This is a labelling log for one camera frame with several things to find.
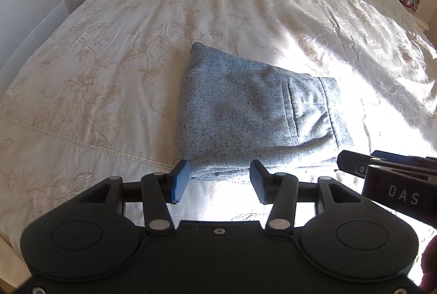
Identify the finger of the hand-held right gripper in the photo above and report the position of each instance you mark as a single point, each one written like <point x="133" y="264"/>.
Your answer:
<point x="392" y="156"/>
<point x="351" y="162"/>

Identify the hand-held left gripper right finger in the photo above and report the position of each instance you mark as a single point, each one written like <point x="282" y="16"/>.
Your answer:
<point x="258" y="182"/>

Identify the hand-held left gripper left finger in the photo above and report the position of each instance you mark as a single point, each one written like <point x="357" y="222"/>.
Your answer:
<point x="179" y="182"/>

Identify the grey speckled pants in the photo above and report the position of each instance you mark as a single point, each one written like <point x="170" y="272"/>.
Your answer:
<point x="239" y="109"/>

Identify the cream floral bedspread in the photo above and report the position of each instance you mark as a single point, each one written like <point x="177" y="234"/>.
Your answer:
<point x="136" y="41"/>

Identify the wooden bed frame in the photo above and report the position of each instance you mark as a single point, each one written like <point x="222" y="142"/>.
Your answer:
<point x="10" y="263"/>

